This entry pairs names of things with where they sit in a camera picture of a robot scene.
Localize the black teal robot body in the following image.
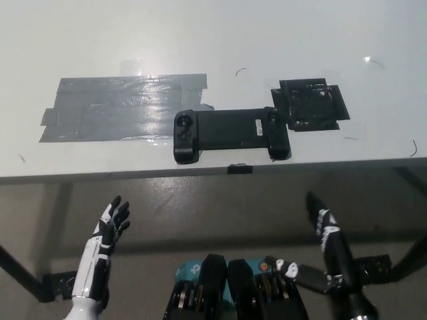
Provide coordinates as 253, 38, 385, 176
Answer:
162, 253, 310, 320

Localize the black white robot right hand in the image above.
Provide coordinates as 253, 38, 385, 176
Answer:
274, 190, 368, 301

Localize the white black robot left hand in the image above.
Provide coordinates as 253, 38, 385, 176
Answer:
65, 195, 131, 320

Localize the small black tape piece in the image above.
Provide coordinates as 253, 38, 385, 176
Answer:
226, 163, 254, 175

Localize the black mobile game controller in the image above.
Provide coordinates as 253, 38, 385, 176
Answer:
172, 105, 291, 166

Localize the black tape patch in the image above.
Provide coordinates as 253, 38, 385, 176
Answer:
270, 77, 352, 132

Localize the grey duct tape patch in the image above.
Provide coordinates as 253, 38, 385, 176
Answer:
38, 73, 215, 143

